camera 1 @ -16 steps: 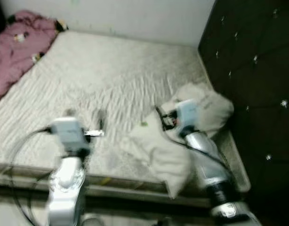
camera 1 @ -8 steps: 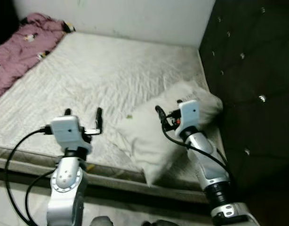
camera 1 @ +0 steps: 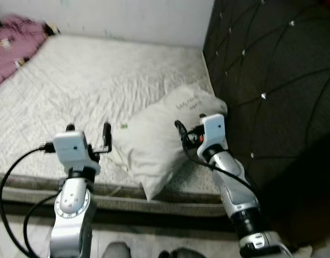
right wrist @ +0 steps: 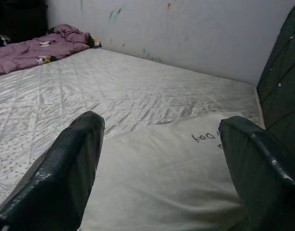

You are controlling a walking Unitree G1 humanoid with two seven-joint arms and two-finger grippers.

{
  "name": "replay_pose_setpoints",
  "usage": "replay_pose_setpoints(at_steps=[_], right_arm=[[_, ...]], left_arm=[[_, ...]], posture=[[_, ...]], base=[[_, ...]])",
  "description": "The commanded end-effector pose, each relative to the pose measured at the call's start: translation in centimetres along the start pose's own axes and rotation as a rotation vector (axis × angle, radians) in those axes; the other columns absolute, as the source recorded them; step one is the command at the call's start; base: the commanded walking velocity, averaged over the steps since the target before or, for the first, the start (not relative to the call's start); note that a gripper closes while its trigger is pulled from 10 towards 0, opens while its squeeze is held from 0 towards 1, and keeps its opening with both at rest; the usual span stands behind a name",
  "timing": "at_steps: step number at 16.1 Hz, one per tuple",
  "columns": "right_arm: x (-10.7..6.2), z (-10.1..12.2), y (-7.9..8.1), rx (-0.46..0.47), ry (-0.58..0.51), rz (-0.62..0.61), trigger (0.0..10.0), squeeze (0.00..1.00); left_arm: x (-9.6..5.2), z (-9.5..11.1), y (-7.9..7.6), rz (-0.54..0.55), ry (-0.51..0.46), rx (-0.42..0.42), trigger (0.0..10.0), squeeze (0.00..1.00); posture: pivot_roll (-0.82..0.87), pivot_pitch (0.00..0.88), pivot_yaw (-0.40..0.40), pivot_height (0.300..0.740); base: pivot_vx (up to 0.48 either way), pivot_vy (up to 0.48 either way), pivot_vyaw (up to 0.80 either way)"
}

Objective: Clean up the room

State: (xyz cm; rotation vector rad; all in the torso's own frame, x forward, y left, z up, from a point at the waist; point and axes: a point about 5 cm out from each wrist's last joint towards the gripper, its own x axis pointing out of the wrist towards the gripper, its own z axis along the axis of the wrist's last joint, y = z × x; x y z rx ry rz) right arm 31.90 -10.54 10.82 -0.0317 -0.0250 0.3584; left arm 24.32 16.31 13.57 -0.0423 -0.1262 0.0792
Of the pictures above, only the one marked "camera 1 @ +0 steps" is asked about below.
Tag white pillow with handwriting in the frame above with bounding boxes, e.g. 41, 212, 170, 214
112, 84, 228, 200

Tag white patterned mattress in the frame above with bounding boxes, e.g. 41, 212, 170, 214
0, 33, 233, 217

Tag pink printed blanket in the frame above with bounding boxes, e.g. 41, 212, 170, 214
0, 15, 50, 91

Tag grey robot left leg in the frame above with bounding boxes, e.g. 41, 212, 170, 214
103, 242, 131, 258

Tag grey robot leg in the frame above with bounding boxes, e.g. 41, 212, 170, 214
103, 242, 131, 258
160, 247, 209, 258

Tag black tufted headboard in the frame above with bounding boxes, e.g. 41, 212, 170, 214
202, 0, 330, 248

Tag grey robot right leg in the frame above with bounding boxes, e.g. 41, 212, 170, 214
160, 247, 209, 258

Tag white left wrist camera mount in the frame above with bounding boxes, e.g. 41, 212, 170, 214
51, 131, 101, 175

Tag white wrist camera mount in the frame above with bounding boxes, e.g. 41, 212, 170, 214
51, 131, 101, 175
200, 114, 227, 156

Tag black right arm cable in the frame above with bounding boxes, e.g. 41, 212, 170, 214
180, 137, 257, 194

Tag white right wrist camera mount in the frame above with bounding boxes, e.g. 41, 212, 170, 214
200, 114, 227, 156

